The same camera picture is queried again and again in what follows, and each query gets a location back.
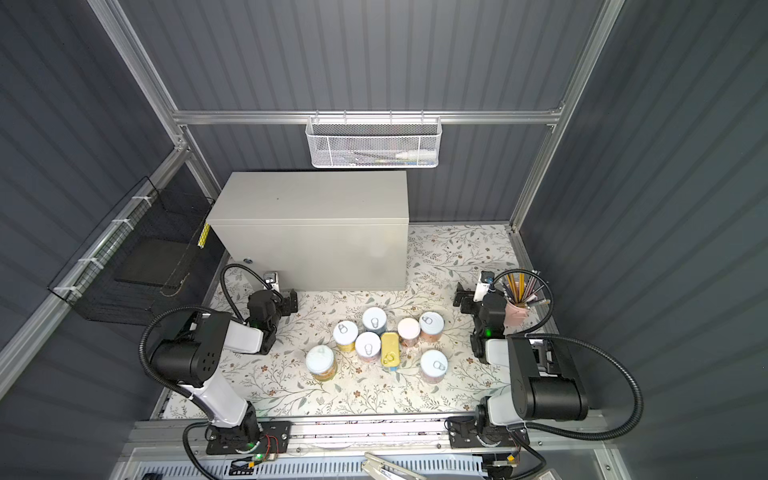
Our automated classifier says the green orange can plastic lid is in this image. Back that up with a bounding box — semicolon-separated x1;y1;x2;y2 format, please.
305;345;337;382

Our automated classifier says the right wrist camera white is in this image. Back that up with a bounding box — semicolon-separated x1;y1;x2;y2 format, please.
473;270;494;302

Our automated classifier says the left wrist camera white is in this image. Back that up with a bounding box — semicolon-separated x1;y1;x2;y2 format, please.
263;272;280;291

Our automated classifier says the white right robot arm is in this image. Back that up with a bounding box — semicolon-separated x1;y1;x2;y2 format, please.
453;285;645;442

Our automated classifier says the grey metal cabinet box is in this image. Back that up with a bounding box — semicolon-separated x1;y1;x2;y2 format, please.
207;170;409;291

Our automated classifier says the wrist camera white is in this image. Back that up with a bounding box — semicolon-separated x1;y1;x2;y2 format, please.
263;272;280;291
473;270;494;302

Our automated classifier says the gold rectangular tin can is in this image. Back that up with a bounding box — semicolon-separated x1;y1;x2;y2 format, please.
380;332;400;371

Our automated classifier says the pencils bundle in cup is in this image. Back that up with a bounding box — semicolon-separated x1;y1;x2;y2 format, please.
502;269;552;308

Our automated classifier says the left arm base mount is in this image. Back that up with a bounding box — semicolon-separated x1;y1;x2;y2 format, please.
205;421;293;457

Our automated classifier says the black pad in basket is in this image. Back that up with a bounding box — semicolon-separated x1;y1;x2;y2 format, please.
114;238;188;289

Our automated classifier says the yellow can pull tab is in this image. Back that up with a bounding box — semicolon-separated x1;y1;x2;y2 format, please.
333;320;359;352

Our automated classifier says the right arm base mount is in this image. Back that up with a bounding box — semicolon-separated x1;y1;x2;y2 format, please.
443;415;529;449

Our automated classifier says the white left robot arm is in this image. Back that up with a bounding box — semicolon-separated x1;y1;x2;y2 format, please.
138;290;298;435

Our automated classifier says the white wire mesh basket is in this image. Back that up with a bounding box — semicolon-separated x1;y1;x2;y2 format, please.
305;119;443;169

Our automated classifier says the teal can pull tab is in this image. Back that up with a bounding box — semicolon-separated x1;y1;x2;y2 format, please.
362;307;387;335

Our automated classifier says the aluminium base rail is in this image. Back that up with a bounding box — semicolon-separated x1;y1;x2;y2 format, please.
119;410;607;463

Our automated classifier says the pink white can pull tab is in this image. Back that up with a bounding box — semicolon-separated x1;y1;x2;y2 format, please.
420;349;449;384

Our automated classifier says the pink pencil cup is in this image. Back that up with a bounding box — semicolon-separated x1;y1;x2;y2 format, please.
503;302;529;332

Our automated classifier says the black wire mesh basket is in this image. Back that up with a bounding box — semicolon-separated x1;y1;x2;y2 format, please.
48;182;224;326

